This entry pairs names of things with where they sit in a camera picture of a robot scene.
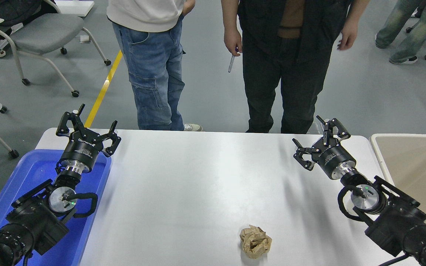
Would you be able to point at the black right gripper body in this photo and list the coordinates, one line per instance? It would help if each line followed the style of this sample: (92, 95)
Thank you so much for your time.
(333, 159)

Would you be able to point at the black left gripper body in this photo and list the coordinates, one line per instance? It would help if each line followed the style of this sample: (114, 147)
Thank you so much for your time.
(81, 151)

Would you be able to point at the white pen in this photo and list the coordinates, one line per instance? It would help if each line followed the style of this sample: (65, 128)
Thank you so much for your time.
(231, 63)

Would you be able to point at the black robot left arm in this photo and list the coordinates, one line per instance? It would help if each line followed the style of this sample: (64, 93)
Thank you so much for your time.
(31, 221)

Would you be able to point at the person's left hand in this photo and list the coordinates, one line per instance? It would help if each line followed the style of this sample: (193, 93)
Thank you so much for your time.
(348, 35)

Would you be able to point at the person's right hand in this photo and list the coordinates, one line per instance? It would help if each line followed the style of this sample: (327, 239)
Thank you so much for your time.
(232, 40)

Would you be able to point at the person's hand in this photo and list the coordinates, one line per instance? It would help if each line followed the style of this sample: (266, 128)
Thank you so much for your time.
(188, 7)

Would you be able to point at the blue plastic tray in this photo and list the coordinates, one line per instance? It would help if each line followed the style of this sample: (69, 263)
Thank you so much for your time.
(91, 192)

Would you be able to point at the person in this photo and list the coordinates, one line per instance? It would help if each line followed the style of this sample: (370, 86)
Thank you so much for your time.
(416, 33)
(154, 66)
(272, 81)

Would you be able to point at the large pale plastic bin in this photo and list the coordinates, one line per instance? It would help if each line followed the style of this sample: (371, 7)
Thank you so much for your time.
(416, 159)

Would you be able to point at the small white floor box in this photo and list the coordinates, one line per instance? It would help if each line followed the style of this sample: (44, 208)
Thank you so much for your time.
(85, 38)

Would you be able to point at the grey office chair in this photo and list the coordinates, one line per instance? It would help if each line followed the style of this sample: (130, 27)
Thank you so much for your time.
(46, 33)

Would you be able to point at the crumpled tan paper ball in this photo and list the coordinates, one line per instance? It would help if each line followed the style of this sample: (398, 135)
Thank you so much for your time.
(255, 242)

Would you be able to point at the black garment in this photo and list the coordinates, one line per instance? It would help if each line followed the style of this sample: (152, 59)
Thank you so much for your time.
(6, 7)

